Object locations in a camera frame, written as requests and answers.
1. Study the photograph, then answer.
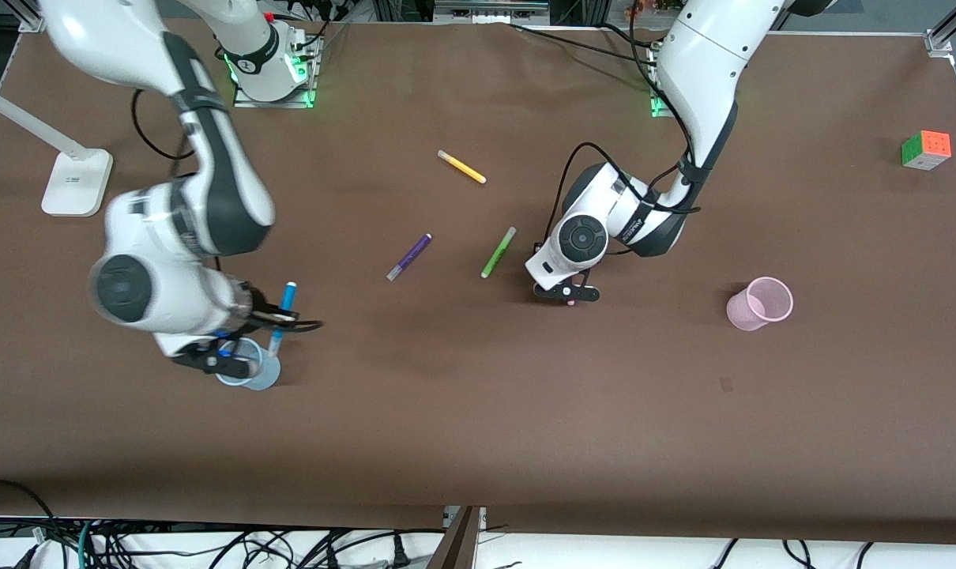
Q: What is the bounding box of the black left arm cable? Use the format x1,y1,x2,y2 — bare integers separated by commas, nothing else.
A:
555,141,704,238

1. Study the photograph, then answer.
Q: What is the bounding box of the white mesh pen cup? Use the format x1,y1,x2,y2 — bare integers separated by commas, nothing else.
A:
726,277,794,332

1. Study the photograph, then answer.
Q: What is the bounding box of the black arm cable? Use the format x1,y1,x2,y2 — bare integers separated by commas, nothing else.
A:
130,89,198,164
555,141,704,238

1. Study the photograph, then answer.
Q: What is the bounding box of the white desk lamp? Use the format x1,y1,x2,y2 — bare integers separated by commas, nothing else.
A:
0,77,114,218

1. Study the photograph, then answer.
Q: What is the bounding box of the black floor cable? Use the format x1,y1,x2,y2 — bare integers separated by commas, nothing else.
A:
0,478,56,546

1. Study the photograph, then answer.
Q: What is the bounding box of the brown table leg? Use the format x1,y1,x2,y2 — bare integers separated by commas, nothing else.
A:
424,506,484,569

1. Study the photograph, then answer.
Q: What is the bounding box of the colourful puzzle cube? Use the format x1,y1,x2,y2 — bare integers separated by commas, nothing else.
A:
901,130,953,172

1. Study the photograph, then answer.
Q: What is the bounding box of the black table cable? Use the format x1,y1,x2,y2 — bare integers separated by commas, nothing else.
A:
510,22,662,66

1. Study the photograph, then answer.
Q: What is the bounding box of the aluminium frame profile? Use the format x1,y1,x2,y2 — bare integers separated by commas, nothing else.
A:
2,0,46,34
924,0,956,58

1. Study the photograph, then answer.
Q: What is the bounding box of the blue marker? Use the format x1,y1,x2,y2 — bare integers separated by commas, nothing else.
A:
268,281,298,356

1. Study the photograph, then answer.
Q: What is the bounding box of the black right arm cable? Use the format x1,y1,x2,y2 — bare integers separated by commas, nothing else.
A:
130,89,198,164

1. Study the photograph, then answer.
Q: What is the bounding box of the yellow marker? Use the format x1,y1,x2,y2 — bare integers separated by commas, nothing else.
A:
437,149,487,185

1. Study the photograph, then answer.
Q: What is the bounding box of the green marker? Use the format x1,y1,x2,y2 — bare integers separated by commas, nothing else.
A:
480,226,518,279

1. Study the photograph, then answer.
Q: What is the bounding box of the light blue mesh cup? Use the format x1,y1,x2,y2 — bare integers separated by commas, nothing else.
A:
214,337,281,391

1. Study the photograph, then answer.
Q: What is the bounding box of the purple marker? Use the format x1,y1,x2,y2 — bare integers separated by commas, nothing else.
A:
386,233,433,282

